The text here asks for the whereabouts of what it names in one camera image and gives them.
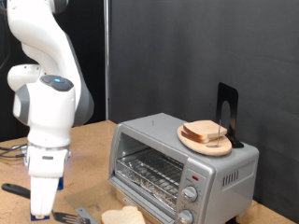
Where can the silver oven knob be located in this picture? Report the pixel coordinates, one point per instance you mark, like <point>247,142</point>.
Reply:
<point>185,216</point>
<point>190,193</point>

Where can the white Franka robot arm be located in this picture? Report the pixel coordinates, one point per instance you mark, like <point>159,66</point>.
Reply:
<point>53,105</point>

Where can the vertical metal pole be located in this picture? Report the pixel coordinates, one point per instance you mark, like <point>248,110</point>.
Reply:
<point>106,62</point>

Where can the round wooden board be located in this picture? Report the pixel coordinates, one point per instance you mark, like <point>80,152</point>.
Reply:
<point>205,150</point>

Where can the metal spatula with blue block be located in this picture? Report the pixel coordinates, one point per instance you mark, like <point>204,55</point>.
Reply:
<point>15,189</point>

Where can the white bread slice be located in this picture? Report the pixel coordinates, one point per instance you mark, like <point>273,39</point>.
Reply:
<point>204,129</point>
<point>124,216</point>

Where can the red oven indicator light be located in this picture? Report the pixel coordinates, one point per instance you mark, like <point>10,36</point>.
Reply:
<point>195,178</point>

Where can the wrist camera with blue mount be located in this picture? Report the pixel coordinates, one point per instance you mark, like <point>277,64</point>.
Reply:
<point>60,183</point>

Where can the black metal bookend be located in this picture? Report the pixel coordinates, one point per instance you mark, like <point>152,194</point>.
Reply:
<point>224,93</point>

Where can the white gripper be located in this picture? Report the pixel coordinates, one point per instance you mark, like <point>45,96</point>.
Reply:
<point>43,193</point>

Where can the thin metal pin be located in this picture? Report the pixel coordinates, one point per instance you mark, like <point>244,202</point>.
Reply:
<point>219,137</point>

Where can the silver toaster oven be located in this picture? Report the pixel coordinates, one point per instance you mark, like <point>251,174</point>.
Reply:
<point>236,161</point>

